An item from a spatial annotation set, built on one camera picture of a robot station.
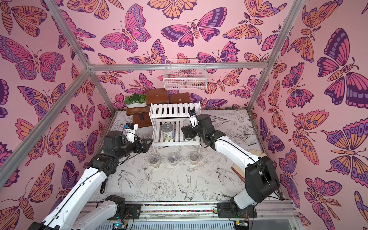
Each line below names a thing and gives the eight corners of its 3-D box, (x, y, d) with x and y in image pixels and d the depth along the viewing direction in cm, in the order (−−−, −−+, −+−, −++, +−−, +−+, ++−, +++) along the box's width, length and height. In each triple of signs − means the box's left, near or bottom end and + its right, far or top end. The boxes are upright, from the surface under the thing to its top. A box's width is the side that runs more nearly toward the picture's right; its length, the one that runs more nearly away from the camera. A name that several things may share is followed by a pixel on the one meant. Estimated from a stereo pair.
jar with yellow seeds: (150, 168, 91) (147, 163, 86) (151, 159, 95) (149, 154, 90) (159, 167, 91) (157, 163, 86) (160, 159, 95) (159, 154, 90)
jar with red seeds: (189, 165, 91) (189, 161, 87) (189, 156, 95) (189, 152, 91) (199, 165, 91) (199, 160, 87) (198, 156, 95) (199, 152, 91)
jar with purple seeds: (168, 166, 92) (167, 162, 87) (169, 157, 96) (168, 153, 91) (178, 166, 91) (178, 162, 87) (179, 157, 95) (178, 153, 91)
